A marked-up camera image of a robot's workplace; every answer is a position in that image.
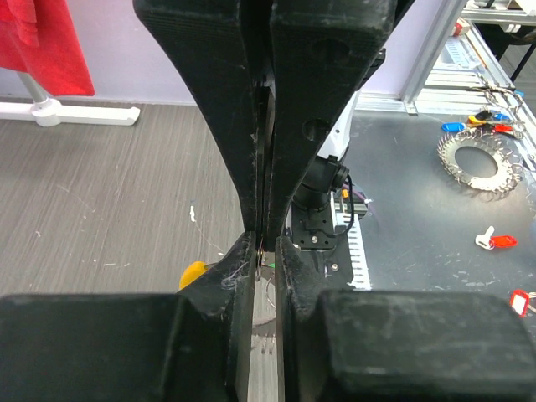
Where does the white metal clothes rack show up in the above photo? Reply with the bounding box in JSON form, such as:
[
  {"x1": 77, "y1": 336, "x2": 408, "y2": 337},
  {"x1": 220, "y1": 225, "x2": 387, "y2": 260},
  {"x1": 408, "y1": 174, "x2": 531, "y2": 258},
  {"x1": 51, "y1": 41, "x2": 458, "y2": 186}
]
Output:
[{"x1": 1, "y1": 72, "x2": 141, "y2": 127}]

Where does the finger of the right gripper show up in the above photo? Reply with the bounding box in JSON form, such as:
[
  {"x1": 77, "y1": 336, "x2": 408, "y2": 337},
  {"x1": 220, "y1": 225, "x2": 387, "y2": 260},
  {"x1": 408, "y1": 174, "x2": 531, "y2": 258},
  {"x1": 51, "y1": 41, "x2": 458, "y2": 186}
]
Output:
[
  {"x1": 267, "y1": 1, "x2": 396, "y2": 241},
  {"x1": 133, "y1": 1, "x2": 260, "y2": 231}
]

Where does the black mounting base plate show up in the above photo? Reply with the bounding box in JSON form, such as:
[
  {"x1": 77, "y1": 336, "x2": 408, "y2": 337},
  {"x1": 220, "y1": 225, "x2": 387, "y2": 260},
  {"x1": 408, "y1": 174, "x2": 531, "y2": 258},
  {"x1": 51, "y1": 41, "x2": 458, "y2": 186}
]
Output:
[{"x1": 290, "y1": 201, "x2": 359, "y2": 290}]

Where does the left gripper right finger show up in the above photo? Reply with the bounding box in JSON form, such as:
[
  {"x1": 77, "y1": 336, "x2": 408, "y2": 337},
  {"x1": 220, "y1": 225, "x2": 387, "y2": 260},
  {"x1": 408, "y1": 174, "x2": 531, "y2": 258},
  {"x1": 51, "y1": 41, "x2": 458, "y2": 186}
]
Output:
[{"x1": 275, "y1": 237, "x2": 535, "y2": 401}]

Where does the red tag with white key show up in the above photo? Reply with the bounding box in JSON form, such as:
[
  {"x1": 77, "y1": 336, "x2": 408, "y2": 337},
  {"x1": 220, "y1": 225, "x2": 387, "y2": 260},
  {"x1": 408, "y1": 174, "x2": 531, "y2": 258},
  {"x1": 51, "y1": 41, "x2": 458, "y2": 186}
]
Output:
[{"x1": 475, "y1": 226, "x2": 518, "y2": 250}]

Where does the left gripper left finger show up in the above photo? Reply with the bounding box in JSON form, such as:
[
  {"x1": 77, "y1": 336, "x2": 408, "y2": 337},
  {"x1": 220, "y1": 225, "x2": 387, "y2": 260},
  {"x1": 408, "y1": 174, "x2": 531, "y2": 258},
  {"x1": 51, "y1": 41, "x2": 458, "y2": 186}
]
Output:
[{"x1": 1, "y1": 232, "x2": 256, "y2": 401}]

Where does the grey slotted cable duct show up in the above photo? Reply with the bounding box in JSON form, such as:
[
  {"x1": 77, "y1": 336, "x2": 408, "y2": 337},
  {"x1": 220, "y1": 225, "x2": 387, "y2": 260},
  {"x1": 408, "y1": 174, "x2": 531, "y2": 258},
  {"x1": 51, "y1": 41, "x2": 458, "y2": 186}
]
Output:
[{"x1": 347, "y1": 220, "x2": 372, "y2": 291}]

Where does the colourful key tag bunch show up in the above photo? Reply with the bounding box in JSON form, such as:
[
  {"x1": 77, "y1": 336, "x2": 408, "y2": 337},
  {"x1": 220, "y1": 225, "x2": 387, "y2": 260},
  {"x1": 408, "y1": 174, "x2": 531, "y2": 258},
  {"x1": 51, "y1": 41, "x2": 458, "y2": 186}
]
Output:
[{"x1": 441, "y1": 110, "x2": 523, "y2": 138}]

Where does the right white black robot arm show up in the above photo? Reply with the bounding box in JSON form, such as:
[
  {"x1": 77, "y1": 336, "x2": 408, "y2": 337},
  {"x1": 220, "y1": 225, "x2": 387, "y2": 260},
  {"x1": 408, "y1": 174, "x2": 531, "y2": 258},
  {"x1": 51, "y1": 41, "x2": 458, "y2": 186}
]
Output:
[{"x1": 133, "y1": 1, "x2": 408, "y2": 250}]

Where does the bright red shirt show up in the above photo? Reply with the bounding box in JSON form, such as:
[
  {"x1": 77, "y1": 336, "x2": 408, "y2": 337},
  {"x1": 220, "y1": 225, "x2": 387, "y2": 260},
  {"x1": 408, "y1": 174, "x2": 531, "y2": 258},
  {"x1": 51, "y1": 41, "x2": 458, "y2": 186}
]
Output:
[{"x1": 1, "y1": 0, "x2": 95, "y2": 96}]

